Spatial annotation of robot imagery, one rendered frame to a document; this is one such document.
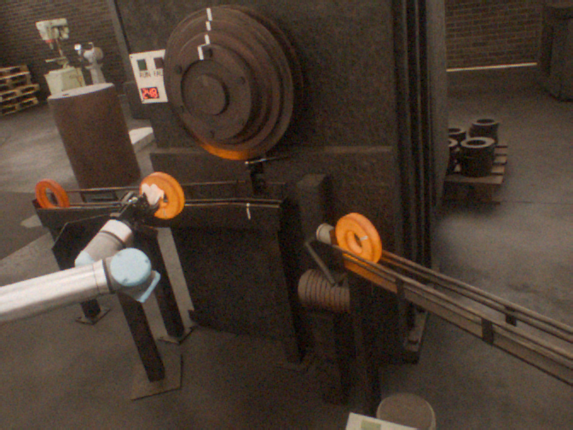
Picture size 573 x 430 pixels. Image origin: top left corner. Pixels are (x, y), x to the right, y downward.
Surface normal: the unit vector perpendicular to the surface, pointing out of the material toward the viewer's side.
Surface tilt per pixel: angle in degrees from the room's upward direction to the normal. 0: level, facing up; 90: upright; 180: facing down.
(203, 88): 90
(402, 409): 0
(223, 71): 90
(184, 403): 0
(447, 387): 0
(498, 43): 90
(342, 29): 90
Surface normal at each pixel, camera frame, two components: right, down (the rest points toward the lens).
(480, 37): -0.41, 0.44
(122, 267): 0.31, -0.35
